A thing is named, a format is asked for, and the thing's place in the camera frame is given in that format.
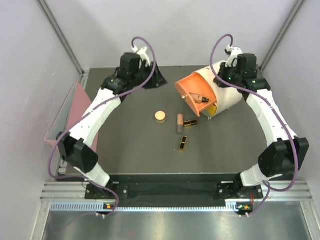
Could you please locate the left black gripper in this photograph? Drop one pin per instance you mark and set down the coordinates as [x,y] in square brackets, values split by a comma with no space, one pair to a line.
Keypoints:
[157,80]

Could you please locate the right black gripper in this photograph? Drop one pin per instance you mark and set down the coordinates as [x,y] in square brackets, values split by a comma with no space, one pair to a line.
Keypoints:
[223,69]

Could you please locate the white round drawer organizer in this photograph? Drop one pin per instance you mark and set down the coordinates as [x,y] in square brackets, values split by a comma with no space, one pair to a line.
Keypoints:
[226,97]

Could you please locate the orange drawer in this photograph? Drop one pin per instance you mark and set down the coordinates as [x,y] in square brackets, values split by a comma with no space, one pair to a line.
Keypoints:
[191,84]

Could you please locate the yellow drawer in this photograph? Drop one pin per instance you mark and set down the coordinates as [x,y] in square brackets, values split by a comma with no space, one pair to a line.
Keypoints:
[211,110]

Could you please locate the peach bottle black cap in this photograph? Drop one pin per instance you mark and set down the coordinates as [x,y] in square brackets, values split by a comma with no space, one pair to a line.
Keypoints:
[199,99]

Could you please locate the peach tube grey cap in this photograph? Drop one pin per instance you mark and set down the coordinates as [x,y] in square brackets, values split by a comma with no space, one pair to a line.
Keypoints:
[180,124]

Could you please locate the black gold lipstick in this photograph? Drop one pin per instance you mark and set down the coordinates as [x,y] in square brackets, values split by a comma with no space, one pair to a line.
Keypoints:
[190,123]
[183,143]

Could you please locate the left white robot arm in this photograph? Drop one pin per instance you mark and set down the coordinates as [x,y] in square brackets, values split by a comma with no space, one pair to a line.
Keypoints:
[136,71]

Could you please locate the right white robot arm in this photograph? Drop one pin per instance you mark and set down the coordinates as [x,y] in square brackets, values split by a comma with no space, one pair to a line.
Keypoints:
[285,152]

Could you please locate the round copper lid jar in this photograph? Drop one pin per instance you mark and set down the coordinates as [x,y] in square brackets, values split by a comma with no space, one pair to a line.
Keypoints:
[160,117]

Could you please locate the pink binder box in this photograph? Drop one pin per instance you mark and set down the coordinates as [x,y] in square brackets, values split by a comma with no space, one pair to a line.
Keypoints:
[72,109]

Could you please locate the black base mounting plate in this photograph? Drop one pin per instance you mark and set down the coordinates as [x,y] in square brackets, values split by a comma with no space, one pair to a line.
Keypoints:
[214,185]

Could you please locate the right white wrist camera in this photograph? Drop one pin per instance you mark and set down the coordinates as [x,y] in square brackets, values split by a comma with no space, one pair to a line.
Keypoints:
[232,53]

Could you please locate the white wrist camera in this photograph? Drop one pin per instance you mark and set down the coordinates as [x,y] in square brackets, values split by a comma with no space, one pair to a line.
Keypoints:
[232,53]
[143,53]

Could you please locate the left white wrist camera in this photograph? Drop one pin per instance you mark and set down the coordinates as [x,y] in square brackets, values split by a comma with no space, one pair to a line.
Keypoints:
[143,53]

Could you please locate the white slotted cable duct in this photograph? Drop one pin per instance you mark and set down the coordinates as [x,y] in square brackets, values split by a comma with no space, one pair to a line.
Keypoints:
[99,206]

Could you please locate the aluminium frame rail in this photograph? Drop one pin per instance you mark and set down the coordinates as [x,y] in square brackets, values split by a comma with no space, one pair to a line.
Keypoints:
[72,191]

